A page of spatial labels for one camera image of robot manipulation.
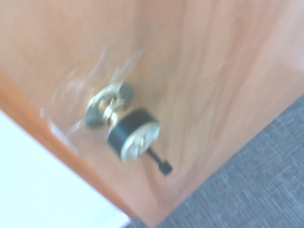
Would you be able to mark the brass and black door knob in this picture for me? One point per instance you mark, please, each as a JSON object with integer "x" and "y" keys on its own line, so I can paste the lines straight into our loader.
{"x": 128, "y": 128}

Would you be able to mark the black key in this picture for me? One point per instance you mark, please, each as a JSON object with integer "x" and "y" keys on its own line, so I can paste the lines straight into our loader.
{"x": 164, "y": 167}

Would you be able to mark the orange wooden door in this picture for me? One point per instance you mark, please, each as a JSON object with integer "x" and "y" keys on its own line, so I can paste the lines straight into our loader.
{"x": 213, "y": 59}

